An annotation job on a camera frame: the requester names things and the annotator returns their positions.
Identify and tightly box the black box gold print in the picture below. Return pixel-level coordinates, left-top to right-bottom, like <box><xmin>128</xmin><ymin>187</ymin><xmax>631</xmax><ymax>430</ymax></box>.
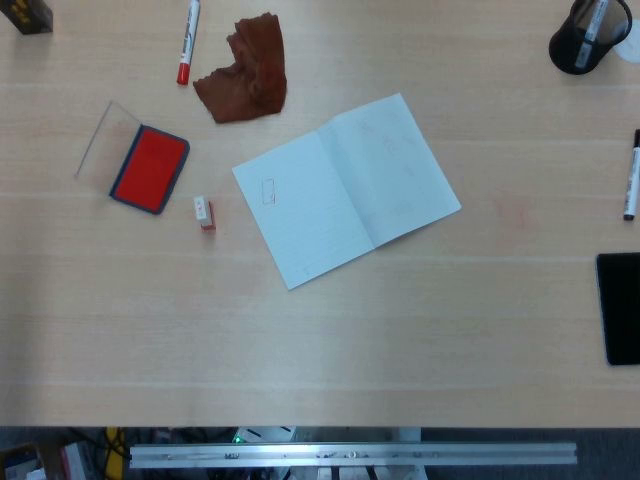
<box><xmin>0</xmin><ymin>0</ymin><xmax>54</xmax><ymax>36</ymax></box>

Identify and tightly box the red ink pad dark case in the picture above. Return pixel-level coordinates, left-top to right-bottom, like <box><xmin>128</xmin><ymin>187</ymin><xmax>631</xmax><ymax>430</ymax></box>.
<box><xmin>108</xmin><ymin>123</ymin><xmax>191</xmax><ymax>217</ymax></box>

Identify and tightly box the black cap whiteboard marker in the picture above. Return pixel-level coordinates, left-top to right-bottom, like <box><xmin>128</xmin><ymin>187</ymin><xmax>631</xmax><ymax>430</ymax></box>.
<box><xmin>622</xmin><ymin>128</ymin><xmax>640</xmax><ymax>222</ymax></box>

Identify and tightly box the black smartphone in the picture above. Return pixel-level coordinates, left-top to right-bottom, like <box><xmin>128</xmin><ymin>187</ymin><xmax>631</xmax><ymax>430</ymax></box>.
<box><xmin>595</xmin><ymin>252</ymin><xmax>640</xmax><ymax>367</ymax></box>

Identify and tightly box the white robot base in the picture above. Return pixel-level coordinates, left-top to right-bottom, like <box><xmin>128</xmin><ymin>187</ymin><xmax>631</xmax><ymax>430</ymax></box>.
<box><xmin>233</xmin><ymin>426</ymin><xmax>296</xmax><ymax>444</ymax></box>

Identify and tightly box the red white box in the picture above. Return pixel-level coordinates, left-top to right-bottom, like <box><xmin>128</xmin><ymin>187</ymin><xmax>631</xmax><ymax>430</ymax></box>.
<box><xmin>59</xmin><ymin>442</ymin><xmax>89</xmax><ymax>479</ymax></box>

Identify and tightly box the white round cable grommet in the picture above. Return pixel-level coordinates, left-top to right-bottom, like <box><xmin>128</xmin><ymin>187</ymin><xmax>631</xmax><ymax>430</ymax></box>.
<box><xmin>613</xmin><ymin>37</ymin><xmax>640</xmax><ymax>65</ymax></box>

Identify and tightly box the brown crumpled cloth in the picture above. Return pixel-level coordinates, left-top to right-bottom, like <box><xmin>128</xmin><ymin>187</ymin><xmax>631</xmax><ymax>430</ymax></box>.
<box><xmin>192</xmin><ymin>13</ymin><xmax>289</xmax><ymax>125</ymax></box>

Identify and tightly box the red rubber stamp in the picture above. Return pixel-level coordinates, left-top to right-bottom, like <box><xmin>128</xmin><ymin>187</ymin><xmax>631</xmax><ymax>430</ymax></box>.
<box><xmin>193</xmin><ymin>195</ymin><xmax>217</xmax><ymax>232</ymax></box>

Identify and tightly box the red cap whiteboard marker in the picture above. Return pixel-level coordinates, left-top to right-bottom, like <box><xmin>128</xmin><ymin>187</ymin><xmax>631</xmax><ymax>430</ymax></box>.
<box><xmin>175</xmin><ymin>0</ymin><xmax>204</xmax><ymax>85</ymax></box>

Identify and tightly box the aluminium profile rail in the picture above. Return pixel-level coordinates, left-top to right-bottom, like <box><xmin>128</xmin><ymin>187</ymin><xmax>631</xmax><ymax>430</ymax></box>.
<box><xmin>128</xmin><ymin>441</ymin><xmax>579</xmax><ymax>469</ymax></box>

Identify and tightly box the open lined notebook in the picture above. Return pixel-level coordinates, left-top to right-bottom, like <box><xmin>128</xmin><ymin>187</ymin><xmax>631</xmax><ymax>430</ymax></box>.
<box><xmin>231</xmin><ymin>92</ymin><xmax>462</xmax><ymax>291</ymax></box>

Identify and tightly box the black mesh pen holder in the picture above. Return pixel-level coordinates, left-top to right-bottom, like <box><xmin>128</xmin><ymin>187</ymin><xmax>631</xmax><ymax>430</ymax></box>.
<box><xmin>548</xmin><ymin>0</ymin><xmax>634</xmax><ymax>76</ymax></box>

